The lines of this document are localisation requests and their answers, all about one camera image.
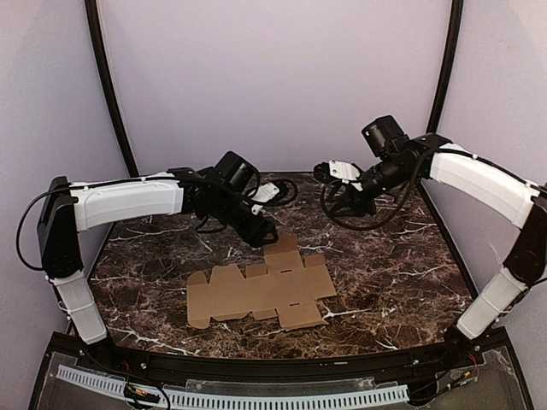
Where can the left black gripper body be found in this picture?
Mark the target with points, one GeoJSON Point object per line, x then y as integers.
{"type": "Point", "coordinates": [251, 234]}

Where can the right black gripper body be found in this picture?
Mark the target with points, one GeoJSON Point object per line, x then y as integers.
{"type": "Point", "coordinates": [357, 202]}

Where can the brown cardboard box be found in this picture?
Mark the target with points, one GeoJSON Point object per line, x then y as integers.
{"type": "Point", "coordinates": [286, 286]}

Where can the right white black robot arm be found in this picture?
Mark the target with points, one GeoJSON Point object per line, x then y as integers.
{"type": "Point", "coordinates": [495, 218]}

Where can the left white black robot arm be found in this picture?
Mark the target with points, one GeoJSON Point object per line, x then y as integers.
{"type": "Point", "coordinates": [230, 192]}

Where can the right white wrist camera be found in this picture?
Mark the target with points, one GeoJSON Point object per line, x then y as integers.
{"type": "Point", "coordinates": [346, 172]}

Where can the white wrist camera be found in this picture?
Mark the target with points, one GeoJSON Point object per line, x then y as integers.
{"type": "Point", "coordinates": [346, 172]}
{"type": "Point", "coordinates": [265, 193]}

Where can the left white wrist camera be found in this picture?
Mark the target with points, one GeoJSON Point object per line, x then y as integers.
{"type": "Point", "coordinates": [265, 193]}

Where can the right black frame post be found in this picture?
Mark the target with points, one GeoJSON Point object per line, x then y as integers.
{"type": "Point", "coordinates": [447, 64]}

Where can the black frame post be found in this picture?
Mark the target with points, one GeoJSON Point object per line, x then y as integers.
{"type": "Point", "coordinates": [109, 93]}
{"type": "Point", "coordinates": [447, 64]}

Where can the black front rail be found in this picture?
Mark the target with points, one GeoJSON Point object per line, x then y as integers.
{"type": "Point", "coordinates": [409, 365]}

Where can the white slotted cable duct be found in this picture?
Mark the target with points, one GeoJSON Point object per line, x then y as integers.
{"type": "Point", "coordinates": [216, 395]}

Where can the left black frame post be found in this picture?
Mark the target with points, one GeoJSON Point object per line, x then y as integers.
{"type": "Point", "coordinates": [109, 93]}

